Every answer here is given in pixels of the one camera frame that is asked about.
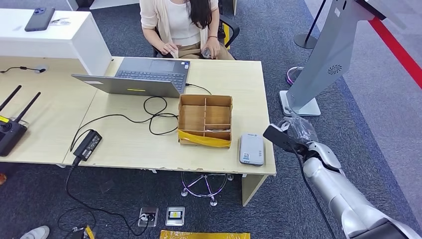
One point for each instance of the person's left hand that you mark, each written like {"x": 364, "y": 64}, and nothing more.
{"x": 214, "y": 45}

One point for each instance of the person's right hand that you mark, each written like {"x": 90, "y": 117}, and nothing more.
{"x": 168, "y": 48}

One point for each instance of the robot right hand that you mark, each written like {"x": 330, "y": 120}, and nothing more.
{"x": 303, "y": 130}

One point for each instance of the clear cup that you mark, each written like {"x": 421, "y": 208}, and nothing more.
{"x": 206, "y": 53}

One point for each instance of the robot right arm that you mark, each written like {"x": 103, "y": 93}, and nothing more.
{"x": 339, "y": 191}

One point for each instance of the person's left forearm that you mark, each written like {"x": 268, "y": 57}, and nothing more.
{"x": 214, "y": 24}

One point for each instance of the person's right forearm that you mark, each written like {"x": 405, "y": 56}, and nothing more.
{"x": 152, "y": 37}

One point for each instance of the person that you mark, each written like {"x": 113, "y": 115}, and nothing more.
{"x": 181, "y": 19}

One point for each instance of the white card reader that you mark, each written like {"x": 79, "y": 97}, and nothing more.
{"x": 251, "y": 148}

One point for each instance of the yellow panel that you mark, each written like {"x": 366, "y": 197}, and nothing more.
{"x": 227, "y": 36}

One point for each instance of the black office chair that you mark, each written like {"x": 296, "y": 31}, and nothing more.
{"x": 231, "y": 29}

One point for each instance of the grey laptop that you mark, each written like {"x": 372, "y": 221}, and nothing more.
{"x": 150, "y": 74}

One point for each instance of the cardboard divider box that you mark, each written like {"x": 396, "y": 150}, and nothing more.
{"x": 192, "y": 117}

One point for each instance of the white cabinet base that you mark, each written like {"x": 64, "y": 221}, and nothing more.
{"x": 108, "y": 3}

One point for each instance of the wooden desk leg panel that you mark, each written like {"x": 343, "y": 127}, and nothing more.
{"x": 252, "y": 188}

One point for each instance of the grey kiosk stand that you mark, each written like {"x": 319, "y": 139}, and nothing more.
{"x": 331, "y": 49}

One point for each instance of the white reception counter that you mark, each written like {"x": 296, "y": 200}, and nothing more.
{"x": 67, "y": 41}

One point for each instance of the chrome stool base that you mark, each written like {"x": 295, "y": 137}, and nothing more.
{"x": 207, "y": 186}

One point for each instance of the red barrier belt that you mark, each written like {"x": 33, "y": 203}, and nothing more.
{"x": 397, "y": 51}

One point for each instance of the black laptop power adapter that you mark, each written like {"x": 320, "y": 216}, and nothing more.
{"x": 87, "y": 145}

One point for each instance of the dark smartphone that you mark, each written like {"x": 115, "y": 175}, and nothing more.
{"x": 39, "y": 19}

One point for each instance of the yellow taped cardboard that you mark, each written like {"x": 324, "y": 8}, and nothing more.
{"x": 204, "y": 235}

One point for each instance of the floor socket box with label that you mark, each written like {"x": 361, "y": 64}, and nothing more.
{"x": 175, "y": 216}

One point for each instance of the open floor socket box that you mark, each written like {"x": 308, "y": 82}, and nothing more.
{"x": 148, "y": 217}

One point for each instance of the black router with antennas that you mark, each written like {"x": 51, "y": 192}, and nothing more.
{"x": 10, "y": 132}

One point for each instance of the plug with yellow tape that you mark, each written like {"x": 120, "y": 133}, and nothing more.
{"x": 89, "y": 232}

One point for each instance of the white shoe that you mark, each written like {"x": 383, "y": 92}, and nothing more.
{"x": 36, "y": 233}

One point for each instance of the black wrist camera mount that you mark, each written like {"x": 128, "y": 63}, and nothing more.
{"x": 277, "y": 137}

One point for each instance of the black stanchion post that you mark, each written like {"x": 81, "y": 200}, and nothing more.
{"x": 305, "y": 41}

